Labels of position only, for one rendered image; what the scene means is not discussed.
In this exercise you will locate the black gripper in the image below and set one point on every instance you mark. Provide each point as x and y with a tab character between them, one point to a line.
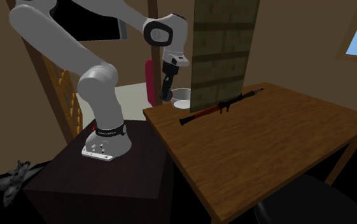
169	69

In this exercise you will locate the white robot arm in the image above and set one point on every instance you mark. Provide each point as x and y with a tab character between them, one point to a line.
102	93

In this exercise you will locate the red chair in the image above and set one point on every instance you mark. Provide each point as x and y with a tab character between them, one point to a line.
149	80

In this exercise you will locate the clear glass bowl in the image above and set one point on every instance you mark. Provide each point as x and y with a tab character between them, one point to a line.
181	104

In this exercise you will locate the brown black rocket launcher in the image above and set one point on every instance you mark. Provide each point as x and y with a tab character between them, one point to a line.
207	111

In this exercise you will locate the green brick patterned panel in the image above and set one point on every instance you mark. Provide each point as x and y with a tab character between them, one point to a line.
221	52

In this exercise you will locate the wooden lattice shelf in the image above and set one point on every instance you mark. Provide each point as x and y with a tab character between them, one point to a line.
66	99

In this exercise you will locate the dark robot stand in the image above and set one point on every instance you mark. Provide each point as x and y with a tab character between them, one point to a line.
110	176

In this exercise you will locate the brown wooden table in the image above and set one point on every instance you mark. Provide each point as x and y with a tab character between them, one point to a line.
258	139

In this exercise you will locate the grey toy jet plane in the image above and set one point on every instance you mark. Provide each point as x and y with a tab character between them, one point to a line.
13	183

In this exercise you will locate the black round stool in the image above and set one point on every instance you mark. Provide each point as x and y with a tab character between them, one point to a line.
308	204

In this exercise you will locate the black wall screen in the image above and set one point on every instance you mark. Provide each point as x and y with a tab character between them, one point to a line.
88	28

